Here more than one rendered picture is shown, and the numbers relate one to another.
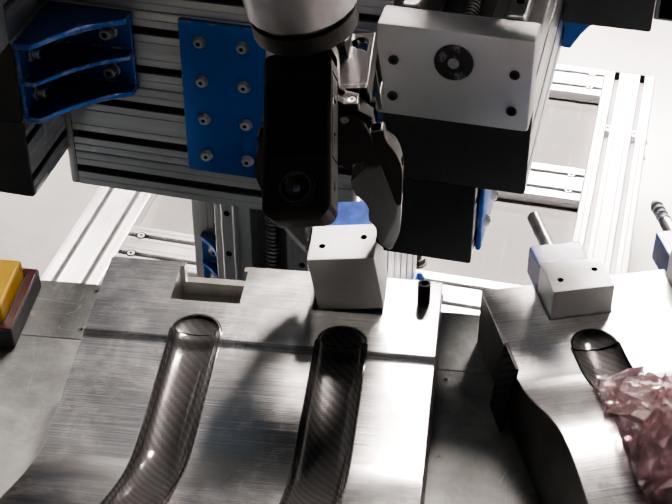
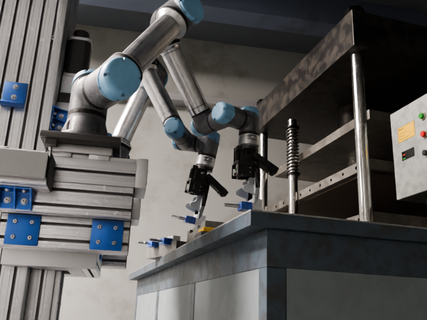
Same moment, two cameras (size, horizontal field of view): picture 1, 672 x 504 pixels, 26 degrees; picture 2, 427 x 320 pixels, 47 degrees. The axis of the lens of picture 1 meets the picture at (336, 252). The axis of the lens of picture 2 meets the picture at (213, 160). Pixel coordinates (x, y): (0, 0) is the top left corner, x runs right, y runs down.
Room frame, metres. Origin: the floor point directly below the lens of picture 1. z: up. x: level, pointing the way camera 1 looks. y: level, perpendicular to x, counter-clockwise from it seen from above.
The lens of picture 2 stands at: (1.58, 1.79, 0.55)
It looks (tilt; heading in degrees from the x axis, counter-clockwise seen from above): 18 degrees up; 246
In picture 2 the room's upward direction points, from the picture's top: 2 degrees clockwise
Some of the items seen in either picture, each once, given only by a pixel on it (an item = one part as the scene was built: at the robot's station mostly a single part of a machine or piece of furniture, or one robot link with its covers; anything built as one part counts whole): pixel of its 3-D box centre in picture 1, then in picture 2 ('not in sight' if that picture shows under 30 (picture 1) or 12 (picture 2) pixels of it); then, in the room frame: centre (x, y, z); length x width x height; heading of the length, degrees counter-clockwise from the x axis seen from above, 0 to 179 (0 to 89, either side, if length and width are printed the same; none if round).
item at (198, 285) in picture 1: (211, 300); not in sight; (0.86, 0.10, 0.87); 0.05 x 0.05 x 0.04; 83
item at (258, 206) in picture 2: not in sight; (242, 206); (0.80, 0.29, 0.93); 0.13 x 0.05 x 0.05; 173
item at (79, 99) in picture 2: not in sight; (91, 95); (1.37, 0.34, 1.20); 0.13 x 0.12 x 0.14; 107
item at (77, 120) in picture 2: not in sight; (85, 130); (1.37, 0.33, 1.09); 0.15 x 0.15 x 0.10
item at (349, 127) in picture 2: not in sight; (366, 156); (-0.37, -0.40, 1.52); 1.10 x 0.70 x 0.05; 83
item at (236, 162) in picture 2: not in sight; (246, 163); (0.79, 0.29, 1.09); 0.09 x 0.08 x 0.12; 173
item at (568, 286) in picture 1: (556, 263); (163, 241); (0.93, -0.18, 0.86); 0.13 x 0.05 x 0.05; 10
